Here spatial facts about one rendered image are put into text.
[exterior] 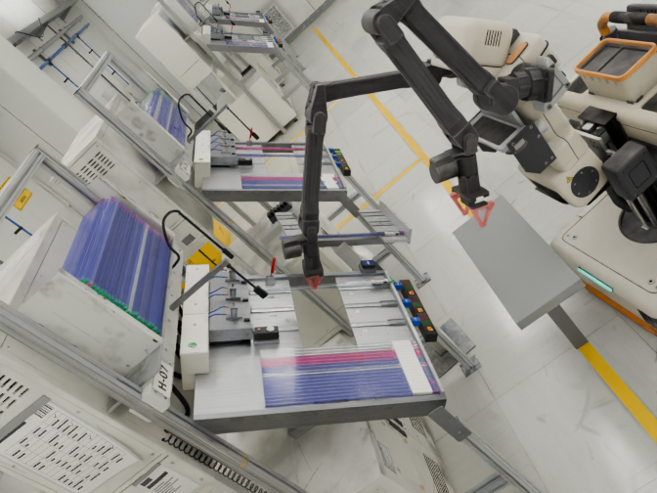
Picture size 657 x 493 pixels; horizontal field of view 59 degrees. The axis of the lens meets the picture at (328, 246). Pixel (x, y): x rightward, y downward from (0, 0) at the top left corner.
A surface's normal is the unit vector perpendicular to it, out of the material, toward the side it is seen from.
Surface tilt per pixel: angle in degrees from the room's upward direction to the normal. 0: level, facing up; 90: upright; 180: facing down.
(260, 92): 90
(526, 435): 0
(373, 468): 0
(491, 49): 90
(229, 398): 43
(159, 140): 90
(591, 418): 0
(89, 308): 90
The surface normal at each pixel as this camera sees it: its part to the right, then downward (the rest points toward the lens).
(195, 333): 0.06, -0.87
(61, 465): 0.15, 0.54
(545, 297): -0.63, -0.61
